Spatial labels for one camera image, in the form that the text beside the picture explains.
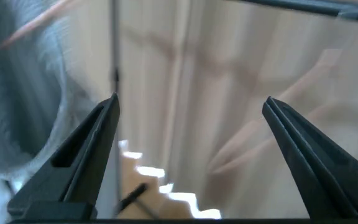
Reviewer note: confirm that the beige curtain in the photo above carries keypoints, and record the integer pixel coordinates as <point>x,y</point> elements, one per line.
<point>182,109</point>

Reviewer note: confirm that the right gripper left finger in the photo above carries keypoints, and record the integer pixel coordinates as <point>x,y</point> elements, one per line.
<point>76,174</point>

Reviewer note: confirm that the pink clothes hanger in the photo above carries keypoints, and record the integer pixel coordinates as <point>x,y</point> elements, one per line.
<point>244,146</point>
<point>36,23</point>

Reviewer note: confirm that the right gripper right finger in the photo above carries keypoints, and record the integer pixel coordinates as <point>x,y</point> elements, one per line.
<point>325,168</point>

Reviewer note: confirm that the black clothes rack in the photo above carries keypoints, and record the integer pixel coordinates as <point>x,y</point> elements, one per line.
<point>322,7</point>

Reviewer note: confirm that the pale grey shorts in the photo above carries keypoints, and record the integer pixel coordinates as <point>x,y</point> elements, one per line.
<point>20,102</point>

